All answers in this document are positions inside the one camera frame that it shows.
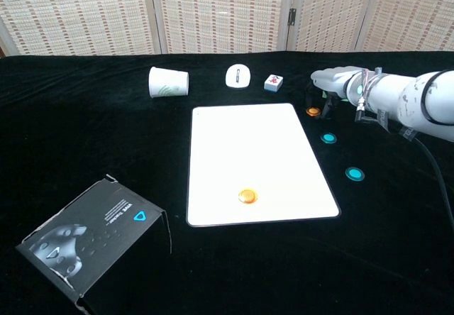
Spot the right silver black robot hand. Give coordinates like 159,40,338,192
306,66,355,121

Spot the white magnetic board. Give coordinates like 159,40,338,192
186,102,341,228

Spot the white mahjong tile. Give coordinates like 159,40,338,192
263,74,285,93

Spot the white computer mouse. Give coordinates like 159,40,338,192
224,64,252,90

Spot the woven bamboo folding screen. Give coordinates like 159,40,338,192
0,0,454,57

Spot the white paper cup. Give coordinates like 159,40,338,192
148,66,190,99

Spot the black velvet tablecloth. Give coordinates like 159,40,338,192
0,50,454,315

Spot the black tracker cardboard box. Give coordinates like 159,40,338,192
14,173,173,311

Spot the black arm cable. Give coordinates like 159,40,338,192
407,130,454,233

